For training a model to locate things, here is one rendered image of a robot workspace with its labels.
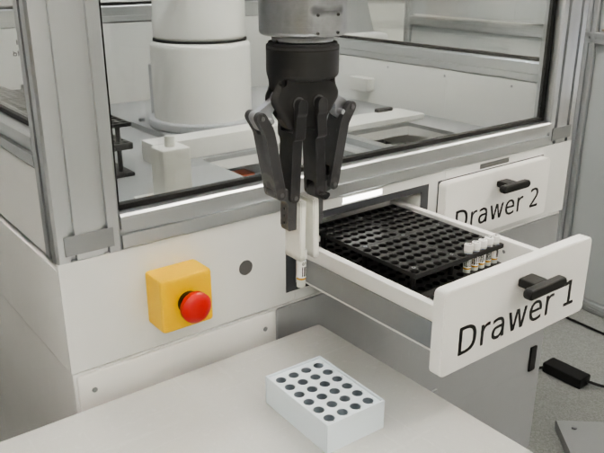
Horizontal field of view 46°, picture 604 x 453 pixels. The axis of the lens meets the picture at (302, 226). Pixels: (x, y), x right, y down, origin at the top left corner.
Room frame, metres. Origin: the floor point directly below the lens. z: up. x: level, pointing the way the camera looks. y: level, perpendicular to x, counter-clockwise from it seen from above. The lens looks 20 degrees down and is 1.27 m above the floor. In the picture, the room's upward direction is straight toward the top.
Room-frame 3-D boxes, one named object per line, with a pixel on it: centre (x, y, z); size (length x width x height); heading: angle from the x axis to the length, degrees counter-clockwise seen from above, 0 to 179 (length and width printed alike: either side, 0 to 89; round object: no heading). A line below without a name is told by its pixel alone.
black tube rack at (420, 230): (0.97, -0.15, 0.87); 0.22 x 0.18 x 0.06; 38
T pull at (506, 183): (1.20, -0.36, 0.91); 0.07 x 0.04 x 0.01; 128
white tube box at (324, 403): (0.73, -0.03, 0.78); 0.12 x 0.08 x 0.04; 36
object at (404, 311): (0.98, -0.14, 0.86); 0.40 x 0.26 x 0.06; 38
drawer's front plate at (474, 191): (1.22, -0.35, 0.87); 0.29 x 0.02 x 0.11; 128
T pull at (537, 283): (0.79, -0.28, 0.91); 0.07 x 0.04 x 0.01; 128
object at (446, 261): (0.89, -0.21, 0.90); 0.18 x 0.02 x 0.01; 128
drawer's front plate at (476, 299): (0.81, -0.27, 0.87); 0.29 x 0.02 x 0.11; 128
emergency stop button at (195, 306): (0.79, 0.13, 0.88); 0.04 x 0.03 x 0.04; 128
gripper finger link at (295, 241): (0.74, 0.01, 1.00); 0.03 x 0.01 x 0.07; 36
